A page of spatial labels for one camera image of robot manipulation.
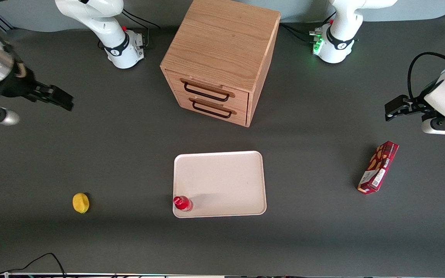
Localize black left arm base cables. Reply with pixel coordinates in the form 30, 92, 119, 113
280, 12, 337, 44

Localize black drawer handle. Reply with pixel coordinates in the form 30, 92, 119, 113
183, 82, 231, 103
192, 100, 233, 119

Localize wooden drawer front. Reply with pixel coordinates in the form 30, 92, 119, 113
164, 69, 250, 112
175, 93, 248, 126

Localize black right arm base cables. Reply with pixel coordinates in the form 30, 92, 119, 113
121, 9, 161, 50

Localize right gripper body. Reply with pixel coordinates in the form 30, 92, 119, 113
0, 23, 38, 102

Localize small red coke bottle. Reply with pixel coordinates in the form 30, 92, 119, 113
173, 195, 194, 212

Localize black arm base cables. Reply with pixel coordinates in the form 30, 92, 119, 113
121, 9, 161, 50
280, 12, 337, 44

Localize yellow lemon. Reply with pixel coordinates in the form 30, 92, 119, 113
72, 192, 90, 214

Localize red snack box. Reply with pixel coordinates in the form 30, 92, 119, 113
357, 141, 400, 195

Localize wooden drawer cabinet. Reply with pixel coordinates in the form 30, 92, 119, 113
160, 0, 281, 128

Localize white rectangular plastic tray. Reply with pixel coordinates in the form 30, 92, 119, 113
173, 151, 267, 219

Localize black left wrist camera cable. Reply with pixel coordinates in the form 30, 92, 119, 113
408, 52, 445, 102

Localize thin black table cable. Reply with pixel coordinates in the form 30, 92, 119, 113
0, 253, 67, 278

